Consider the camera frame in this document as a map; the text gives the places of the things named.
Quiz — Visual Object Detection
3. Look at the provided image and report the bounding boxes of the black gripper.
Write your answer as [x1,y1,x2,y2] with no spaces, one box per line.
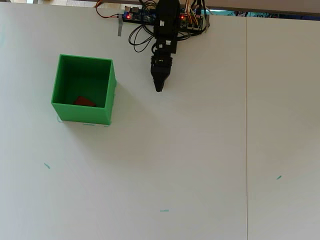
[149,38,179,93]

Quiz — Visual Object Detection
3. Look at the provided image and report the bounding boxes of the red rectangular block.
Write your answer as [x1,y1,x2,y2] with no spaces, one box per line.
[73,96,97,108]

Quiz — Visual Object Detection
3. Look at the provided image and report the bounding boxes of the green plastic bin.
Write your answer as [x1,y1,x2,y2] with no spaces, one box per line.
[50,54,118,125]

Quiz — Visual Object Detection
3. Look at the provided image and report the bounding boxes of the controller board with jumper pins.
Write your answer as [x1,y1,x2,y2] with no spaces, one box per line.
[179,7,210,31]

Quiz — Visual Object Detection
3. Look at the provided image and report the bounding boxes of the controller board with blue parts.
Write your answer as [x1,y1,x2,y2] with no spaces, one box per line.
[123,5,158,25]

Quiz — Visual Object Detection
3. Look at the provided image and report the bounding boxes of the grey tape strip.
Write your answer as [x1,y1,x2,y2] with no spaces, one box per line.
[117,13,124,37]

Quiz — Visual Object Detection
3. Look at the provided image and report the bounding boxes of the black servo cable loop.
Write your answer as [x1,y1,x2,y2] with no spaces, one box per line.
[128,23,155,47]
[174,31,201,42]

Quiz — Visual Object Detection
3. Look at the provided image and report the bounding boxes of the coloured jumper wires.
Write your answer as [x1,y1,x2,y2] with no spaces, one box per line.
[184,3,201,26]

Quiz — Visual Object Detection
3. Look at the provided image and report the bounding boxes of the thin red wire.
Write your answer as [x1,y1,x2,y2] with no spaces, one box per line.
[96,0,121,20]

